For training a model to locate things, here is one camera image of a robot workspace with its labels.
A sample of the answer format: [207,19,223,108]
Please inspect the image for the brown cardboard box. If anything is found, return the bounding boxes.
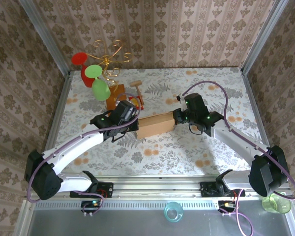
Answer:
[137,112,176,140]

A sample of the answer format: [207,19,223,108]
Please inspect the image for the red snack packet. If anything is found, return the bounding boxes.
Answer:
[127,96,145,111]

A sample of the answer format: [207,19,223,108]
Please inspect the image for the green plastic wine glass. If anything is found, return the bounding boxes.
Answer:
[85,64,111,101]

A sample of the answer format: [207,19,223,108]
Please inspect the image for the small wooden mallet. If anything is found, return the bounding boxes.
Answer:
[129,80,145,104]

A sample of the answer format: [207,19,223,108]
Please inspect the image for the floral tablecloth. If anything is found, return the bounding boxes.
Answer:
[50,67,273,177]

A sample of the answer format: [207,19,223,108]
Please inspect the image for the red plastic wine glass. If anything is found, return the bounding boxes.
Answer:
[71,52,94,88]

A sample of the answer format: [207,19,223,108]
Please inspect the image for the perforated metal strip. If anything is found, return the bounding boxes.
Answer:
[34,200,295,209]

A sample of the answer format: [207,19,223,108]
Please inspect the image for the blue plastic cup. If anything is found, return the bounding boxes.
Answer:
[164,201,184,224]

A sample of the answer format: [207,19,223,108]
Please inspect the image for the small black circuit board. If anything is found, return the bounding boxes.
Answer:
[218,200,239,213]
[81,200,103,213]

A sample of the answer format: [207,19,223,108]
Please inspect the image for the grey metal shelf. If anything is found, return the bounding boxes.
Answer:
[13,199,295,236]

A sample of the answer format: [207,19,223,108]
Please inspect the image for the green plastic cup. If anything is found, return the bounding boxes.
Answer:
[262,192,292,214]

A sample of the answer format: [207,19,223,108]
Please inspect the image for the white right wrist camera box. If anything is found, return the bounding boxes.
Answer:
[176,94,188,111]

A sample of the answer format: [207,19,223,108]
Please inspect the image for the gold wire rack wooden base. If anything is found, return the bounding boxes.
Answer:
[86,39,133,111]

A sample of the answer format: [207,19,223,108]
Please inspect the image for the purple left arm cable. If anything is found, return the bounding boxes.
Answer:
[26,92,142,217]

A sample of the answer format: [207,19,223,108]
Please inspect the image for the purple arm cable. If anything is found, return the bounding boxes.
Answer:
[181,80,295,236]
[26,92,142,217]

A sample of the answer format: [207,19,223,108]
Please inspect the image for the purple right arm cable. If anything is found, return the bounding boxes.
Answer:
[181,80,295,236]

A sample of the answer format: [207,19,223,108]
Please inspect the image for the aluminium table side rail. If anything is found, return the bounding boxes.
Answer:
[35,70,73,181]
[240,68,281,178]

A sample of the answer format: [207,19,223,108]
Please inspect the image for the long aluminium extrusion rail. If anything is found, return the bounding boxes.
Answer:
[24,176,292,199]

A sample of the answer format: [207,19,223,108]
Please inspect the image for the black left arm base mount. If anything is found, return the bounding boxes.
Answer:
[70,182,114,199]

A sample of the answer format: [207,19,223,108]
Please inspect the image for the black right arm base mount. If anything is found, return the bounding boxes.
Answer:
[200,181,245,197]

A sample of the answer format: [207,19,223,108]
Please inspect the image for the aluminium corner post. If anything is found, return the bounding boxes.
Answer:
[18,0,71,77]
[242,0,290,74]

